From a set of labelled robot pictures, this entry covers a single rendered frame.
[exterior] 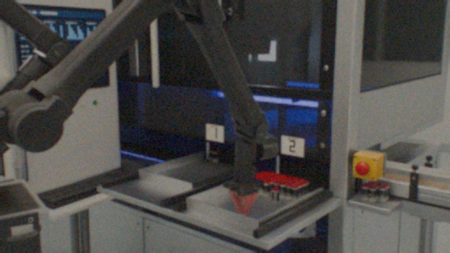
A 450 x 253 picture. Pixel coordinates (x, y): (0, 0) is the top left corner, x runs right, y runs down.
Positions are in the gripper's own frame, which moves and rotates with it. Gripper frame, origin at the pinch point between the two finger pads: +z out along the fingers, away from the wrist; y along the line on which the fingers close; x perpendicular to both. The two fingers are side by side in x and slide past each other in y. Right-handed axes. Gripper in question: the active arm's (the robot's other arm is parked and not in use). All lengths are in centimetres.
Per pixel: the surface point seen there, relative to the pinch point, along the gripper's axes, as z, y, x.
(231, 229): 3.3, -3.5, 0.7
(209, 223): 3.5, -3.9, 8.1
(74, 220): 29, 13, 100
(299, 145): -14.5, 34.6, 4.9
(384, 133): -18, 64, -11
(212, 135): -13, 34, 43
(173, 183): 0.2, 9.3, 36.6
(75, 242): 39, 14, 101
